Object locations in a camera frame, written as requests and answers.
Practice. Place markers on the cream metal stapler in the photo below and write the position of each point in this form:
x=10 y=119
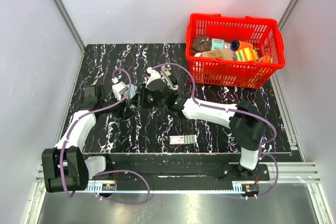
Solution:
x=170 y=78

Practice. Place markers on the brown round bun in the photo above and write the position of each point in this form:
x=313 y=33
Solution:
x=201 y=44

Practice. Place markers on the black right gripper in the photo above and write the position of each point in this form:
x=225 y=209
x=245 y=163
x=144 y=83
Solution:
x=140 y=97

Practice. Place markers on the blue cap bottle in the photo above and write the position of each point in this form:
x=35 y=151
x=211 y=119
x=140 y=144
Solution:
x=239 y=45

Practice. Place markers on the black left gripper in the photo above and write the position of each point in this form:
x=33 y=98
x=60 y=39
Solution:
x=123 y=110

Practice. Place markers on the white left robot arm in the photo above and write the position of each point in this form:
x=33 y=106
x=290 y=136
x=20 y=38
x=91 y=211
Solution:
x=64 y=167

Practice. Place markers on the red staple box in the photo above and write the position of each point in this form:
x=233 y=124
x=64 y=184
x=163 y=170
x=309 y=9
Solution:
x=183 y=139

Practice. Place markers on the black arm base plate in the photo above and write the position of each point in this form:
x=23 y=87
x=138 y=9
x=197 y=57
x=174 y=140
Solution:
x=217 y=165

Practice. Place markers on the black marble pattern mat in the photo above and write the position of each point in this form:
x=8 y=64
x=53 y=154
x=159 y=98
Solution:
x=149 y=130

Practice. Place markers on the green yellow striped box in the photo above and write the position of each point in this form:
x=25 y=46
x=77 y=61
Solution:
x=246 y=54

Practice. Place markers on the aluminium frame rail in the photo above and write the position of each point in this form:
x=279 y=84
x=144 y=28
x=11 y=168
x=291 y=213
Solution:
x=131 y=182

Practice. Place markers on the orange packet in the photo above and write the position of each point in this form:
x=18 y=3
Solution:
x=265 y=59

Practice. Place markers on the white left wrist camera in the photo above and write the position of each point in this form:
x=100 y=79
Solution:
x=119 y=88

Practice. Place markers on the brown cardboard box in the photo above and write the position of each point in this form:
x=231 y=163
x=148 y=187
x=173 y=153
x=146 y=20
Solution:
x=223 y=54

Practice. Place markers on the teal white small box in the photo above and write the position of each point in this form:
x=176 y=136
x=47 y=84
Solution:
x=217 y=44

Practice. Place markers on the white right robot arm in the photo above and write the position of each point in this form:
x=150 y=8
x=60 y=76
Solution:
x=246 y=125

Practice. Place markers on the red plastic shopping basket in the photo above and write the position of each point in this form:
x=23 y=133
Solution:
x=263 y=33

